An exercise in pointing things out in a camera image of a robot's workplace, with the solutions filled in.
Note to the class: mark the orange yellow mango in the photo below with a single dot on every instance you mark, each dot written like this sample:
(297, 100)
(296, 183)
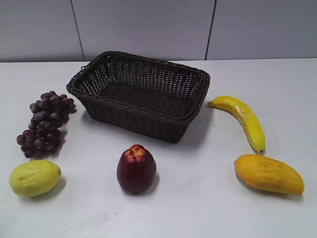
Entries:
(267, 174)

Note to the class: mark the purple grape bunch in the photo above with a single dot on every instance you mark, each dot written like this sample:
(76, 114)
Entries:
(43, 136)

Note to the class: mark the dark red apple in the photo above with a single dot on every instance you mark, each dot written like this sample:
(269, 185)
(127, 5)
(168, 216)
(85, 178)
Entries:
(136, 169)

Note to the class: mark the yellow banana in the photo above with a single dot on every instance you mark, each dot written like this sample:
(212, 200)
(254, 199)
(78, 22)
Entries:
(246, 117)

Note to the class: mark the dark brown woven basket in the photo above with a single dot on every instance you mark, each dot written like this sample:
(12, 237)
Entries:
(151, 97)

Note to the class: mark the yellow green lemon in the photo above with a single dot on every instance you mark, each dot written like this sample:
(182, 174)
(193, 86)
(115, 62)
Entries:
(34, 178)

